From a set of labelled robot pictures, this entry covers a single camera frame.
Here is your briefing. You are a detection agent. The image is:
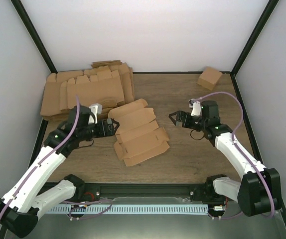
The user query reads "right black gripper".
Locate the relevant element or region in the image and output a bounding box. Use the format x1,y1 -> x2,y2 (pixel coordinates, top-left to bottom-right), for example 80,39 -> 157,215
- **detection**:
169,111 -> 207,131

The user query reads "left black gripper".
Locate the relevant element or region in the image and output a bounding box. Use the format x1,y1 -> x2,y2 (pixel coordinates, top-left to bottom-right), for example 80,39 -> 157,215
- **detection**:
79,119 -> 120,141

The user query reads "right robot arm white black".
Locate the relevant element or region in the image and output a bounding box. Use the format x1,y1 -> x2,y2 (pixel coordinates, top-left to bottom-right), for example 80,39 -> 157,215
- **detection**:
168,99 -> 282,217

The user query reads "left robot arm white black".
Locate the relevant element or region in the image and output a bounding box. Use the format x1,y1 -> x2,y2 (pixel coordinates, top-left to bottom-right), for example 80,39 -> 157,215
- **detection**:
0,104 -> 120,238

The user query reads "folded brown cardboard box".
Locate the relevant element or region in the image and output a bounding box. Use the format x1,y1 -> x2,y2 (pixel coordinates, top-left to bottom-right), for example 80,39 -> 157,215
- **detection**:
197,66 -> 223,91

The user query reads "stack of flat cardboard boxes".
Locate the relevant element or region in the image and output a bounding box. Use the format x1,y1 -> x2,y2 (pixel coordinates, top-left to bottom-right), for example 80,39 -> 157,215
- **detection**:
40,60 -> 135,120

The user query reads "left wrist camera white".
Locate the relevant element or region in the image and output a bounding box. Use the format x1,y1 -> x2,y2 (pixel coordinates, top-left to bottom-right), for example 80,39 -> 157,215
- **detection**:
88,103 -> 103,124

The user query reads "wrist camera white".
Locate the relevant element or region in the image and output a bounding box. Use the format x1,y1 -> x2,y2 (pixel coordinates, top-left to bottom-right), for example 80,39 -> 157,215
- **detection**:
88,103 -> 103,124
189,99 -> 202,117

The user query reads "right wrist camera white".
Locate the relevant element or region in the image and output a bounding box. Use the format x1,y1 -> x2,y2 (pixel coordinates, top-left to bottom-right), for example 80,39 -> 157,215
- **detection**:
189,99 -> 202,117

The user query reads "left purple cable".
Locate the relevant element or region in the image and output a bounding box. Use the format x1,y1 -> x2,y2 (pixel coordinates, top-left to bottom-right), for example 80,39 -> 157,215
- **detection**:
0,94 -> 114,239

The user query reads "purple cable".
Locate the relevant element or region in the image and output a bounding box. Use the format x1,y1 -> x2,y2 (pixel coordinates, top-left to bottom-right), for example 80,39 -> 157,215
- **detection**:
0,94 -> 114,239
190,91 -> 276,221

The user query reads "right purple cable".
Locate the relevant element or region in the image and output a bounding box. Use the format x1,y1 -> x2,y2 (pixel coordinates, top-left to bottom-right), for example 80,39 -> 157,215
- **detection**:
190,91 -> 276,221

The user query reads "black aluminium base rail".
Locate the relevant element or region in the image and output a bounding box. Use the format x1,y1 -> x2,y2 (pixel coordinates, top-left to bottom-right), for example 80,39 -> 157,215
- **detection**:
45,183 -> 243,200

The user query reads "light blue slotted cable duct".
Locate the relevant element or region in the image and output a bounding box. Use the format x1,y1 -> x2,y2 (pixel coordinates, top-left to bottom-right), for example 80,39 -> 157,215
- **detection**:
47,204 -> 208,215

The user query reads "black enclosure frame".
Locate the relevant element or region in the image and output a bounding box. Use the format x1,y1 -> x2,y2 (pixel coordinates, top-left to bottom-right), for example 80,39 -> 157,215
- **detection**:
22,0 -> 286,212

